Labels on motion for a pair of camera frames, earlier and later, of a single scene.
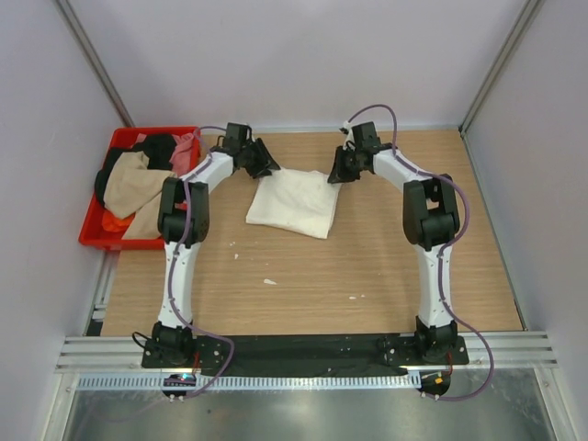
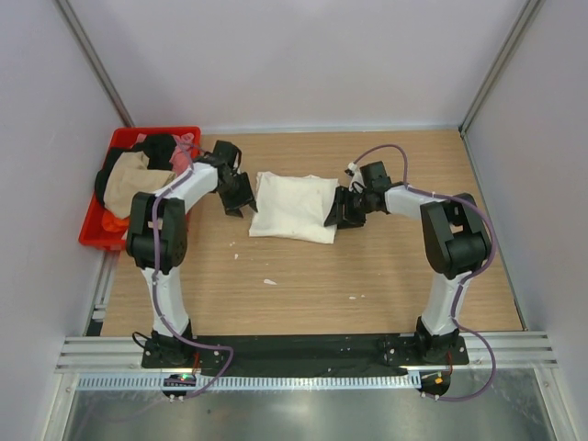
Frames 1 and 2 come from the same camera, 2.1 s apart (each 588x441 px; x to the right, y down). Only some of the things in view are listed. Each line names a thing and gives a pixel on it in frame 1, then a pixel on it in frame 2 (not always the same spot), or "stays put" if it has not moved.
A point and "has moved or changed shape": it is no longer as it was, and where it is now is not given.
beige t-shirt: (132, 189) stays put
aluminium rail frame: (80, 355) stays put
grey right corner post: (529, 14) stays put
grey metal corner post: (96, 64) stays put
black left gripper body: (255, 160) -> (237, 194)
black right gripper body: (348, 167) -> (356, 205)
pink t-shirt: (185, 157) stays put
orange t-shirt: (112, 223) stays put
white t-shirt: (303, 201) has moved or changed shape
